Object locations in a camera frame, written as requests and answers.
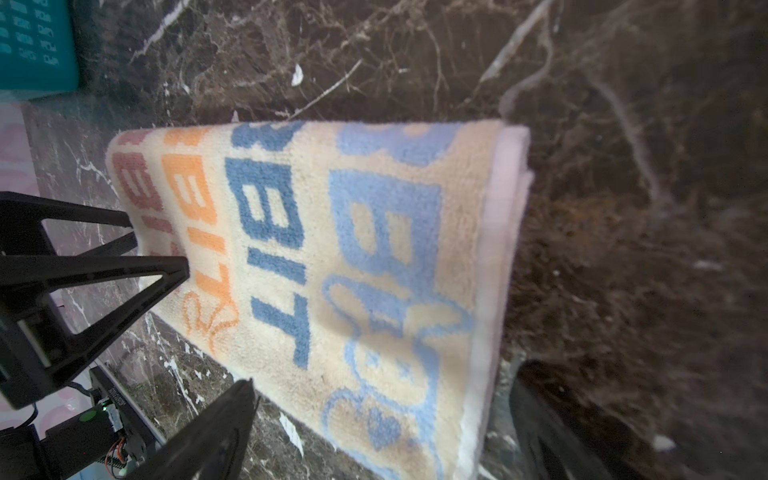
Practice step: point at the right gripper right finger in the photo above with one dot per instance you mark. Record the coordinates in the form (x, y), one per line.
(561, 438)

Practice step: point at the teal plastic basket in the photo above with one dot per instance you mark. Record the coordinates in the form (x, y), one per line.
(38, 55)

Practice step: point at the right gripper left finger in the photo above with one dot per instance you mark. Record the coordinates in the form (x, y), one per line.
(213, 445)

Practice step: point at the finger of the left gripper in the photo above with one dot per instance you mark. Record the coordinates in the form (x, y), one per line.
(23, 219)
(60, 313)

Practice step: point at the cream rabbit print towel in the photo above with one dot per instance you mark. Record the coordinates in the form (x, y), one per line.
(357, 273)

